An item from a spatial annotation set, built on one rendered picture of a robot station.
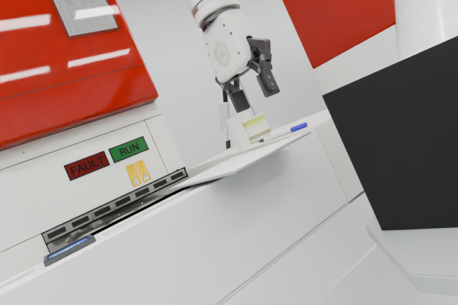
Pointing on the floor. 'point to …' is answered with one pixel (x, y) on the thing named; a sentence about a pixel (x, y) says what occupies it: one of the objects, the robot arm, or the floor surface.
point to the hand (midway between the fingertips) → (255, 98)
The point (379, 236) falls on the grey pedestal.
